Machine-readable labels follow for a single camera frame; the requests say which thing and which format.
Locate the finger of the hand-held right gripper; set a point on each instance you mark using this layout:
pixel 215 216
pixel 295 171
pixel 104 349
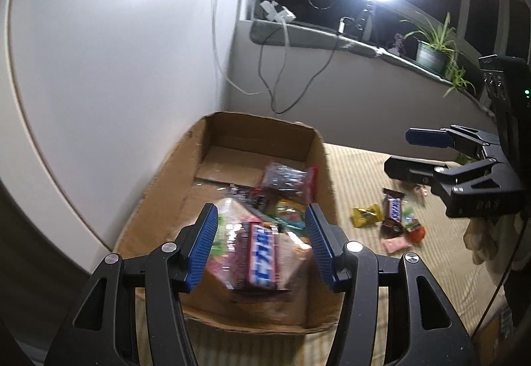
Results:
pixel 427 137
pixel 410 169

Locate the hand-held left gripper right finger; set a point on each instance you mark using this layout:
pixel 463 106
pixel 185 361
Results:
pixel 321 250

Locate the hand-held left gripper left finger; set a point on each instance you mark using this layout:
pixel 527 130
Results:
pixel 203 250

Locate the clear bag of candy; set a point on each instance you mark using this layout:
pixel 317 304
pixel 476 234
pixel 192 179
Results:
pixel 290 262

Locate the large brown chocolate bar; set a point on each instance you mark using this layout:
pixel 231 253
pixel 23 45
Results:
pixel 261 254

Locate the dark red candy packet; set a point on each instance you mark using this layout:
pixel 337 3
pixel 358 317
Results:
pixel 286 179

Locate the brown cardboard box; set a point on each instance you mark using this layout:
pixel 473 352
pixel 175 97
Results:
pixel 232 142

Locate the small brown chocolate bar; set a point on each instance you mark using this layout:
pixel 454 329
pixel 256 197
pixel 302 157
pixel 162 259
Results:
pixel 394 208

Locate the green white candy packet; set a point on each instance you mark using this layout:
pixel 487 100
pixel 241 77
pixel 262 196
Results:
pixel 410 218

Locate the yellow candy packet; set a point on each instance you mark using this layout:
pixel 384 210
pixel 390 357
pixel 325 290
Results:
pixel 367 216

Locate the dark brown chocolate candy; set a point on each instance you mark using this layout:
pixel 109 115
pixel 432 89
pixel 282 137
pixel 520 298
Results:
pixel 392 228

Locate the red round candy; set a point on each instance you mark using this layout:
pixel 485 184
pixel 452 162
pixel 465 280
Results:
pixel 416 234

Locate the pink candy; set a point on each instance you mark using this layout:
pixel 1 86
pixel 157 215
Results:
pixel 395 245

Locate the potted spider plant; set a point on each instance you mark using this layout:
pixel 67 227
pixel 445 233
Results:
pixel 429 57

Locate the white plush toy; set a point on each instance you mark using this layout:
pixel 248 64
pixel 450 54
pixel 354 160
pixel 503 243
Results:
pixel 481 241

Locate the white power strip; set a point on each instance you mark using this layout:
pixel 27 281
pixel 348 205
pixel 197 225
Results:
pixel 278 13

